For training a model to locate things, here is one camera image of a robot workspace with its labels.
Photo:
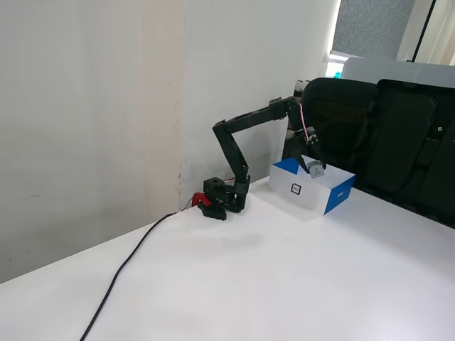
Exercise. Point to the black table clamp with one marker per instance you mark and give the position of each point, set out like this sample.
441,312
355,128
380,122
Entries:
213,213

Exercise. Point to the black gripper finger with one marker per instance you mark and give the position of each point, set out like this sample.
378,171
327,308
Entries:
321,159
302,163

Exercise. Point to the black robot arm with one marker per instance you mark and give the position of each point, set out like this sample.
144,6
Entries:
249,119

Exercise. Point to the black window frame bar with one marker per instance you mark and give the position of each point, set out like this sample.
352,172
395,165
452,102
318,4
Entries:
424,28

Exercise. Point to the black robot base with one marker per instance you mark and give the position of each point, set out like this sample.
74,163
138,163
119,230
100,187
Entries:
217,192

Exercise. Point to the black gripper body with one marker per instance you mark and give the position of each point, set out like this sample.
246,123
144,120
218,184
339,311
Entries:
298,145

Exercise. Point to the gray block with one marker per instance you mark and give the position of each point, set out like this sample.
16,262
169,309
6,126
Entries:
316,170

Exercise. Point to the black office chair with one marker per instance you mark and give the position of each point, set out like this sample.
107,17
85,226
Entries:
341,106

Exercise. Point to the white desk divider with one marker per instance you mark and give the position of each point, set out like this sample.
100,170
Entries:
391,71

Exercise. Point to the gray window blind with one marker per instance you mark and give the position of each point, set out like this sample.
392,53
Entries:
373,25

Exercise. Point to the blue and white cardboard box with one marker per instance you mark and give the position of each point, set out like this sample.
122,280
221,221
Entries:
313,195

